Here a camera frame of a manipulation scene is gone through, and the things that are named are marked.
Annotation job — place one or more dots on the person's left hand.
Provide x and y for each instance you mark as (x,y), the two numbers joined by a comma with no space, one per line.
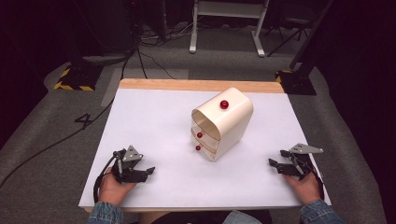
(113,189)

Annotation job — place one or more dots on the cream drawer with red knob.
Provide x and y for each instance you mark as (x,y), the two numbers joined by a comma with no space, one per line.
(204,139)
(204,152)

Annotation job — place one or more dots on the black tripod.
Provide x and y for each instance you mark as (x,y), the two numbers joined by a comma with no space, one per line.
(291,34)

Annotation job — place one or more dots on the white table mat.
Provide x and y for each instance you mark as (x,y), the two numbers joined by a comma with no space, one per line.
(162,130)

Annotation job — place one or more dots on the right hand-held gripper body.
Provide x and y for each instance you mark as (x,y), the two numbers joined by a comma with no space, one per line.
(299,161)

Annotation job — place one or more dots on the white metal desk frame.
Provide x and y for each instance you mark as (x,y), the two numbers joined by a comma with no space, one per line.
(229,9)

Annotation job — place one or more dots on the black stand with striped base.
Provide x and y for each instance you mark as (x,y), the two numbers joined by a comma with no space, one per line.
(299,82)
(79,79)

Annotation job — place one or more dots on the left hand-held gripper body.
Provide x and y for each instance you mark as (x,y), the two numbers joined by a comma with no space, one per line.
(130,155)

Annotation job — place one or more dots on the person's right hand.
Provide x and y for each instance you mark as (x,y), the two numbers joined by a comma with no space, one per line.
(303,188)

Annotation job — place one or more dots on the red ball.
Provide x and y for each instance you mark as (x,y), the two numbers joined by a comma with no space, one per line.
(224,104)

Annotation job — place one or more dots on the cream mini drawer cabinet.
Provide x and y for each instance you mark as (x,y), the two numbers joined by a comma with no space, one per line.
(233,124)

